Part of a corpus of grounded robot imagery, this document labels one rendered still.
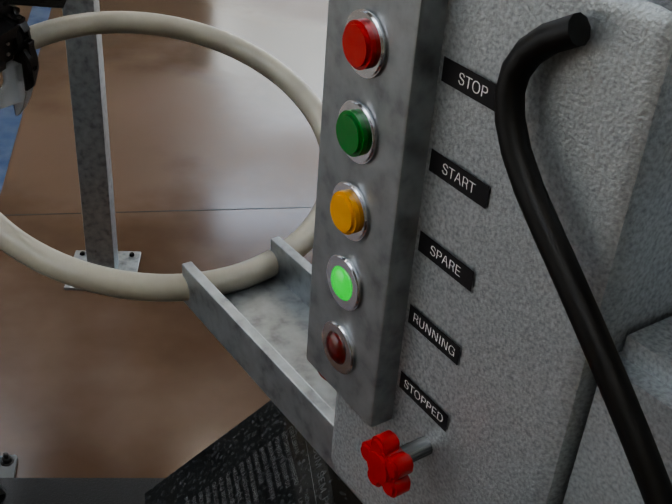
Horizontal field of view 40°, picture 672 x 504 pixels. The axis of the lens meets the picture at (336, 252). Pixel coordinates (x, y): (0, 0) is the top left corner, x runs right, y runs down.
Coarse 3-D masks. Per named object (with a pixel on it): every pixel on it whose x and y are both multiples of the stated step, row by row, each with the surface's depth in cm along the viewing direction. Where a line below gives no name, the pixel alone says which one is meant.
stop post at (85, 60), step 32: (96, 0) 234; (96, 64) 239; (96, 96) 244; (96, 128) 249; (96, 160) 254; (96, 192) 260; (96, 224) 266; (96, 256) 272; (128, 256) 285; (64, 288) 270
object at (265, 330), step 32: (288, 256) 102; (192, 288) 98; (256, 288) 103; (288, 288) 104; (224, 320) 93; (256, 320) 98; (288, 320) 98; (256, 352) 88; (288, 352) 94; (288, 384) 84; (320, 384) 90; (288, 416) 86; (320, 416) 80; (320, 448) 82
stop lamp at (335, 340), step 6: (330, 336) 59; (336, 336) 59; (330, 342) 59; (336, 342) 59; (330, 348) 59; (336, 348) 59; (342, 348) 58; (330, 354) 59; (336, 354) 59; (342, 354) 58; (336, 360) 59; (342, 360) 59
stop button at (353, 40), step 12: (348, 24) 48; (360, 24) 47; (348, 36) 48; (360, 36) 47; (372, 36) 47; (348, 48) 48; (360, 48) 48; (372, 48) 47; (348, 60) 49; (360, 60) 48; (372, 60) 48
